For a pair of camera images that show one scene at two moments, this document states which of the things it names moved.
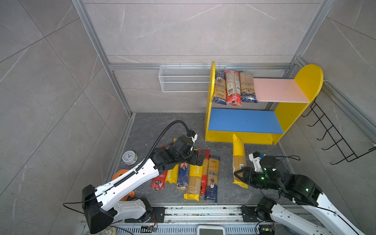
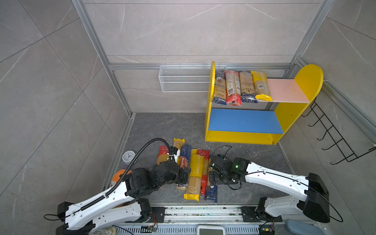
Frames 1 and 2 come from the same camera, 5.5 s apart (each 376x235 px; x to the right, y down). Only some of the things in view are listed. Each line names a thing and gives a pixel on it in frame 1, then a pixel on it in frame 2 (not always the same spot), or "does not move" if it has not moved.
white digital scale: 211,230 does not move
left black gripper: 195,160 to 180,179
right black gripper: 247,175 to 216,180
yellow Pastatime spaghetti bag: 194,183 does not move
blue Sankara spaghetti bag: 220,93 does not move
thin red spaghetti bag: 204,177 does not move
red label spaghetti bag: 233,87 does not move
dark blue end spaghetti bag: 246,86 does not move
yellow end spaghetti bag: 238,150 to 261,87
